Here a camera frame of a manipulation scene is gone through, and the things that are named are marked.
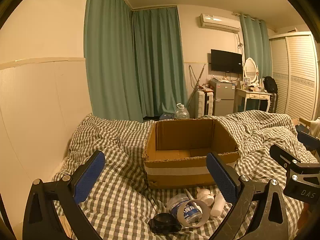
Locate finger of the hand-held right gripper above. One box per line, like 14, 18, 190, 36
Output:
269, 144, 303, 171
296, 126, 320, 155

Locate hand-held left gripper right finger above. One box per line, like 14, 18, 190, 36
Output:
205, 151, 298, 240

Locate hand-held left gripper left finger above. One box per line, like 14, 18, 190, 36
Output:
22, 150, 106, 240

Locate white cosmetic tube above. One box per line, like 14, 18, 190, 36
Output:
210, 191, 227, 218

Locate brown cardboard box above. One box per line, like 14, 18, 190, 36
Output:
142, 118, 240, 190

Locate white spray bottle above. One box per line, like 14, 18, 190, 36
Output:
196, 187, 215, 207

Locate beige tape roll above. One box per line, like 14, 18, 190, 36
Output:
177, 199, 210, 228

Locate grey checked blanket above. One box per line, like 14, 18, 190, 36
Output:
51, 110, 318, 240

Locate crushed clear plastic bottle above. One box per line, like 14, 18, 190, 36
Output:
166, 193, 202, 224

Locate white dressing table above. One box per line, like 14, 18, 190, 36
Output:
234, 87, 273, 113

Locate white louvred wardrobe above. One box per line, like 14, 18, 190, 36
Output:
269, 31, 319, 122

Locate black backpack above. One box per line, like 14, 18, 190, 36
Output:
263, 76, 278, 94

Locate white suitcase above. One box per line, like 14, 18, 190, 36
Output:
195, 89, 215, 118

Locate large clear water jug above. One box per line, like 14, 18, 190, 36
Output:
174, 103, 190, 119

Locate grey small fridge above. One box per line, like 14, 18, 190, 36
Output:
209, 79, 235, 117

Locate white oval mirror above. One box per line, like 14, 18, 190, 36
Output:
243, 57, 259, 85

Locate leaning mop sticks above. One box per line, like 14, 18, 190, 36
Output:
187, 64, 205, 105

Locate green curtain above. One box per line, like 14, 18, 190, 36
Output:
131, 6, 188, 117
239, 14, 273, 80
84, 0, 137, 123

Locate white air conditioner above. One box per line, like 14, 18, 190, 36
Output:
199, 13, 241, 33

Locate black wall television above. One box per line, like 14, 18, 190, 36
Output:
211, 49, 243, 73

